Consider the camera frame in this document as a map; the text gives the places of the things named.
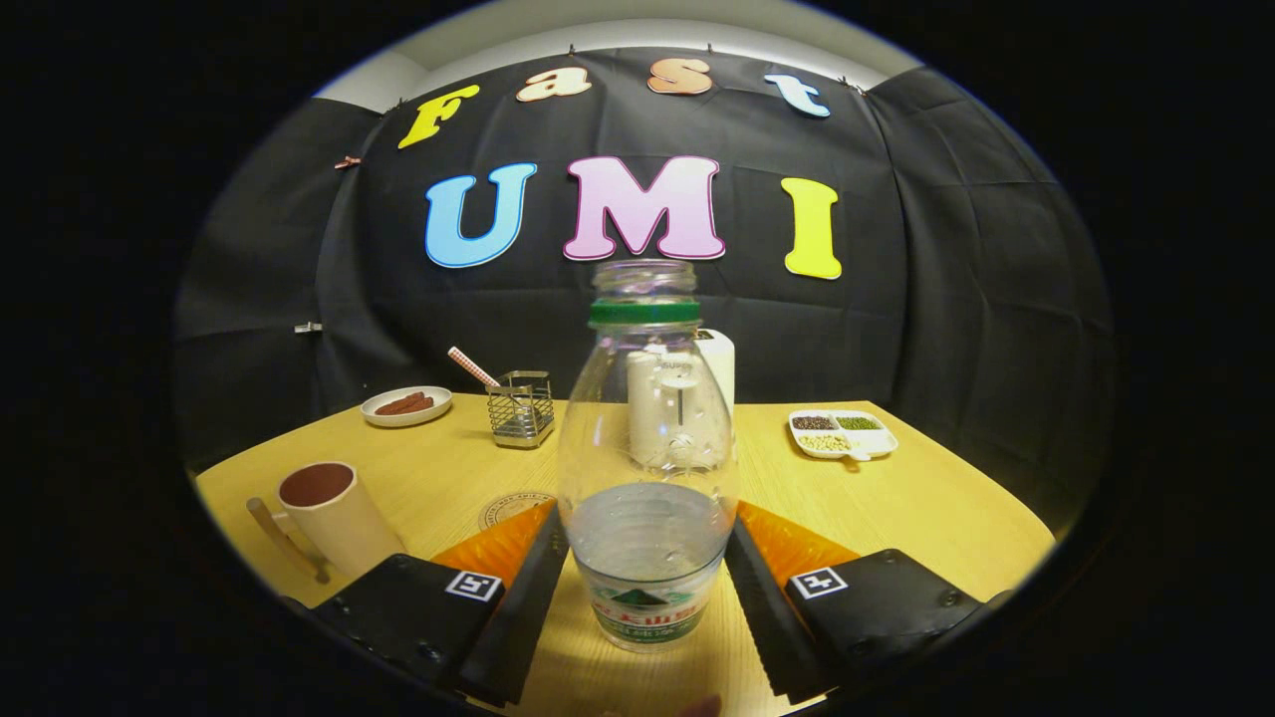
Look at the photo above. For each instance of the brown food piece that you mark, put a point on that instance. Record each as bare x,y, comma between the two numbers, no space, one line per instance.
420,406
398,402

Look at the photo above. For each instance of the white toaster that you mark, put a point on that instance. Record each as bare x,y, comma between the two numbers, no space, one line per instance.
721,368

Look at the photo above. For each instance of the round cork coaster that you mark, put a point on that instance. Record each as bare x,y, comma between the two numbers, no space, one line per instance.
508,510

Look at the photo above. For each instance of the clear plastic bottle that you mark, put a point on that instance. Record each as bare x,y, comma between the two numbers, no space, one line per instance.
647,538

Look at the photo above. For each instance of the black backdrop cloth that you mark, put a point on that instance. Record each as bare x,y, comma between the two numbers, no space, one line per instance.
946,299

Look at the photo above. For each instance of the wooden table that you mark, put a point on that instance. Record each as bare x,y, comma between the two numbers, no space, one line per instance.
847,508

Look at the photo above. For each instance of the white divided bean dish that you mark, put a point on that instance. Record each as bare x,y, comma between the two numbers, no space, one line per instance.
847,435

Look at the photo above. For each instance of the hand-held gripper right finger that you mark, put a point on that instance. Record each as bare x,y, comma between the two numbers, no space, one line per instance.
767,617

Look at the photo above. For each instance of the white round plate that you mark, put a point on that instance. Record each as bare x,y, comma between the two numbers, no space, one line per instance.
383,418

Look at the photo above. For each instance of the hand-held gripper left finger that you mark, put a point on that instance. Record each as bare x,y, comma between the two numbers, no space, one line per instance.
518,617

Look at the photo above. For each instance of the striped straw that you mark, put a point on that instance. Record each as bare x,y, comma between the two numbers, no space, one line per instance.
468,363

